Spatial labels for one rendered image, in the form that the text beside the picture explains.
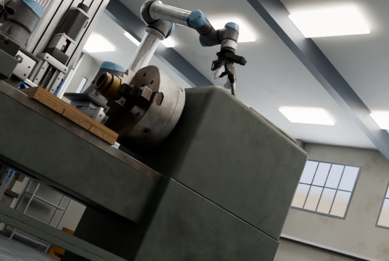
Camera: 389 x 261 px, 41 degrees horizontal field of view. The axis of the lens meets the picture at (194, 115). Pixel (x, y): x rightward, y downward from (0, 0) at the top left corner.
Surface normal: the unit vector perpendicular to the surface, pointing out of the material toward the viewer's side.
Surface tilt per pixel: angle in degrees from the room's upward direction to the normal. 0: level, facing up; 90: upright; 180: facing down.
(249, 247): 90
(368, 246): 90
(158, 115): 104
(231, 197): 90
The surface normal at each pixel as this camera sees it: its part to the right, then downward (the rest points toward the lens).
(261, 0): 0.69, 0.05
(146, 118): 0.36, 0.38
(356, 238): -0.62, -0.49
